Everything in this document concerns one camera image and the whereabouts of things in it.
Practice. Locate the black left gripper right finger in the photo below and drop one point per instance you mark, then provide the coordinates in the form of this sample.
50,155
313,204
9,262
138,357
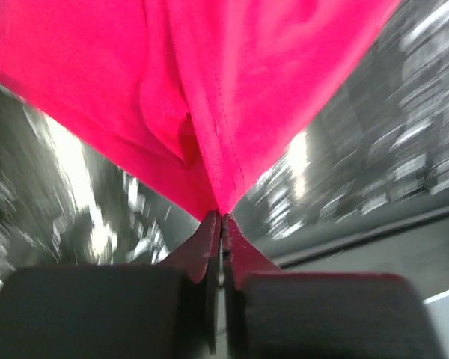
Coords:
273,313

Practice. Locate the magenta pink t-shirt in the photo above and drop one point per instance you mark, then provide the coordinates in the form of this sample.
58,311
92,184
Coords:
195,98

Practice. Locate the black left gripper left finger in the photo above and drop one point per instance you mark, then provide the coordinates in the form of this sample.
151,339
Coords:
166,310

